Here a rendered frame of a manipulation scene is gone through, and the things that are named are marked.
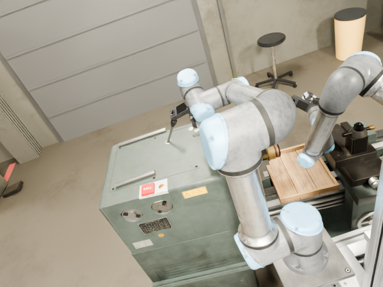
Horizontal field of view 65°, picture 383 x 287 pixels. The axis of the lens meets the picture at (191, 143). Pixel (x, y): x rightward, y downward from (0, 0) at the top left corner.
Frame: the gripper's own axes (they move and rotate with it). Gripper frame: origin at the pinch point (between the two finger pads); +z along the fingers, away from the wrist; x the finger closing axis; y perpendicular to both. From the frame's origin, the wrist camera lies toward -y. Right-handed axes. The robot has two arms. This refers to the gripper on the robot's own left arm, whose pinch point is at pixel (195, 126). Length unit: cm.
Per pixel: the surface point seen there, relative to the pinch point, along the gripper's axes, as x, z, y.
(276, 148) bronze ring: -5.2, 26.1, 37.9
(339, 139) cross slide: 1, 40, 75
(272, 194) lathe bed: -22, 47, 33
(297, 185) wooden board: -21, 43, 47
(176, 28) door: 242, 152, -24
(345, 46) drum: 205, 199, 188
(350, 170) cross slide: -20, 31, 71
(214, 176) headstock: -22.9, 6.1, 5.1
